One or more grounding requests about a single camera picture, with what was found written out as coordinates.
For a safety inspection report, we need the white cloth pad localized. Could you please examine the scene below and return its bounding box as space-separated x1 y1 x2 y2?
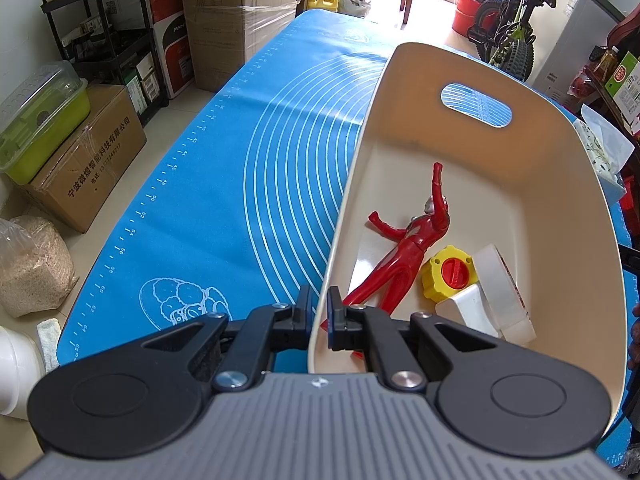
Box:
36 317 62 373

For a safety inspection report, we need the large white charger plug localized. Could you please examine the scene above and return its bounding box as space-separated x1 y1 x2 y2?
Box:
435 284 501 338

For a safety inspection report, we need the yellow toy launcher red dial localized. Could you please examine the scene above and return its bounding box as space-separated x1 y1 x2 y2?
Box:
420 245 480 303

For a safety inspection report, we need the blue silicone baking mat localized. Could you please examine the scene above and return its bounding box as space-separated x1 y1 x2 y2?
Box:
55 9 640 468

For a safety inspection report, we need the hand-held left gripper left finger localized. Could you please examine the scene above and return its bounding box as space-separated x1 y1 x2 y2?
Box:
130 285 316 392

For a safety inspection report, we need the black shelf rack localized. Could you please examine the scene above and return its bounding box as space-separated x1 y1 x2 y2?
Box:
40 0 168 126

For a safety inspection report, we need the white chest freezer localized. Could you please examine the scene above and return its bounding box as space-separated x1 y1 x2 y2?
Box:
525 0 626 106

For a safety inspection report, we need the beige plastic basket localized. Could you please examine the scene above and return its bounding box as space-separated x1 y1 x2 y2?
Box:
306 42 628 461

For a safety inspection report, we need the white tissue box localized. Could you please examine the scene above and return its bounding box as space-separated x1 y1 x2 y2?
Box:
572 105 636 201

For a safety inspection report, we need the green white carton box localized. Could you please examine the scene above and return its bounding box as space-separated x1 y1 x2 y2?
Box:
604 50 640 126

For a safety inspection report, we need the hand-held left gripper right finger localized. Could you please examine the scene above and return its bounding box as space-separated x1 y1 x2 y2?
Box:
327 286 506 392

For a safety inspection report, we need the green black bicycle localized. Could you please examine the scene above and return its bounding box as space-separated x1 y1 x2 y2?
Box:
465 0 558 83

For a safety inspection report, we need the clear bag of grain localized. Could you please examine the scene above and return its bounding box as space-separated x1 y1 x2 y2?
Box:
0 216 78 318

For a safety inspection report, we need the red plastic bucket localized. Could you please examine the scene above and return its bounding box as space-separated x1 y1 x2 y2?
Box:
452 0 488 36

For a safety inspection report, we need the red white appliance box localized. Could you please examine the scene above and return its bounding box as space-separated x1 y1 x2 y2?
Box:
145 0 196 100

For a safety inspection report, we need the taped brown cardboard box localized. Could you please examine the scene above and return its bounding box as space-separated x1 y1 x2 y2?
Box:
22 85 147 233

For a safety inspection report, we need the white tape roll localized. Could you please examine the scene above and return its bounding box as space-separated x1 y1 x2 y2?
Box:
472 244 537 346

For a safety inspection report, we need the red action figure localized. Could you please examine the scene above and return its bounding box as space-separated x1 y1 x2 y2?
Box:
320 162 453 333

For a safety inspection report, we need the large wrapped cardboard box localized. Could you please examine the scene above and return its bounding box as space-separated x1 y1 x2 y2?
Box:
179 0 303 93

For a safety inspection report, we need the green container clear lid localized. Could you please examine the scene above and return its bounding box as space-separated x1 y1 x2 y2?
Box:
0 61 92 186

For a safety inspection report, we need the cooking oil bottle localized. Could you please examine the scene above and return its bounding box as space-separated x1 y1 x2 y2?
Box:
592 46 621 86

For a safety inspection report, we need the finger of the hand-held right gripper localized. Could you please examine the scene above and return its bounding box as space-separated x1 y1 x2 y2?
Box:
619 242 640 278

